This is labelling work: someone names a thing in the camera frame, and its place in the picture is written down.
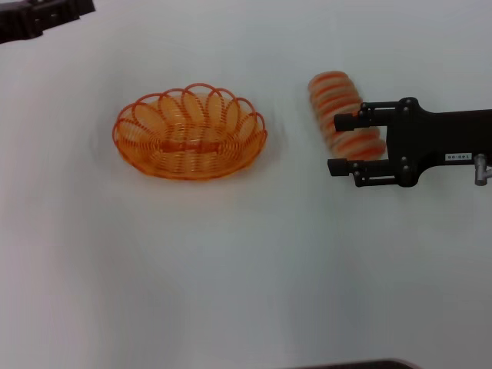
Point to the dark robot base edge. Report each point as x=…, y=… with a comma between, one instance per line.
x=357, y=364

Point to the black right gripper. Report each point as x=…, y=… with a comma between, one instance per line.
x=423, y=138

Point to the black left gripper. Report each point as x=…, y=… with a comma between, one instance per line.
x=19, y=23

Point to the orange striped bread loaf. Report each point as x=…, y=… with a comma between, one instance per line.
x=334, y=92

